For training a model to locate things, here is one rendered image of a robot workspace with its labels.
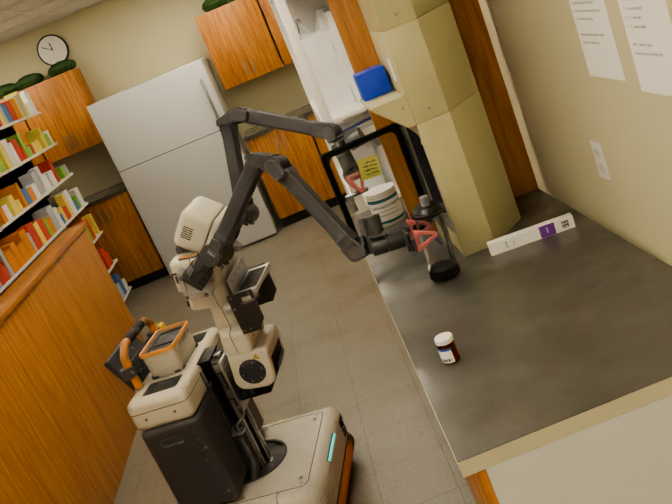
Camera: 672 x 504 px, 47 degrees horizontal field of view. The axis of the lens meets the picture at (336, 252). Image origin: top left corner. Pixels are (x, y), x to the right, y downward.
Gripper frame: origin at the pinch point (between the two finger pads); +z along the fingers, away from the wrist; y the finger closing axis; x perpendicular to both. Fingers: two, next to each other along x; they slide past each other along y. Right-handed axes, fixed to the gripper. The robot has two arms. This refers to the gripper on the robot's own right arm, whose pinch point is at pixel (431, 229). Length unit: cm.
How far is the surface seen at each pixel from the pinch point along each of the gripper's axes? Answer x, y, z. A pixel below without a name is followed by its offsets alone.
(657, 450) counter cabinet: 25, -95, 21
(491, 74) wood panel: -32, 49, 41
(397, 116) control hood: -34.9, 11.6, -0.1
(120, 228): 95, 504, -229
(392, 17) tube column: -64, 13, 6
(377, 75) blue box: -46, 32, -1
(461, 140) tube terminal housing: -21.4, 11.8, 17.7
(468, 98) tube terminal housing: -31.8, 20.6, 24.7
